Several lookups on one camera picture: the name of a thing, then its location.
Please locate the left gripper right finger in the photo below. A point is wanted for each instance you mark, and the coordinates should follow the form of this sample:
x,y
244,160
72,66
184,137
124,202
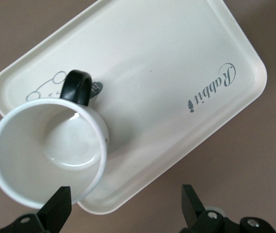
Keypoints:
x,y
193,208

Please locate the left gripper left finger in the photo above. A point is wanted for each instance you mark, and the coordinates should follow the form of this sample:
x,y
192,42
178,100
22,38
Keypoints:
x,y
53,213

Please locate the cream rabbit print tray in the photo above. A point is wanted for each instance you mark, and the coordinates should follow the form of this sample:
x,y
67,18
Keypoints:
x,y
164,97

